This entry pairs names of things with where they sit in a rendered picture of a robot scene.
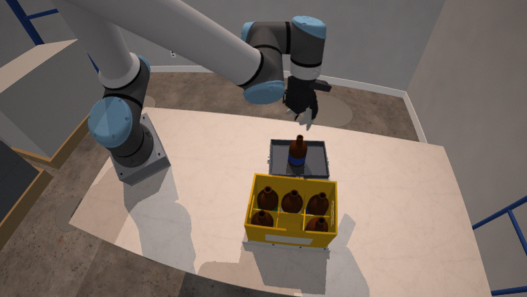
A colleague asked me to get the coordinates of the yellow crate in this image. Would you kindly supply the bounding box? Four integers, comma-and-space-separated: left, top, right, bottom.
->
244, 175, 338, 248

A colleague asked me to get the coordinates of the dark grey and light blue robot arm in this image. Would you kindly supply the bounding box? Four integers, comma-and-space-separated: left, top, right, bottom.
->
51, 0, 332, 168

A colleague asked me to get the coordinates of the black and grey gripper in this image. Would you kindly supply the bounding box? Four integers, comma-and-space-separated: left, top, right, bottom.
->
283, 76, 318, 131

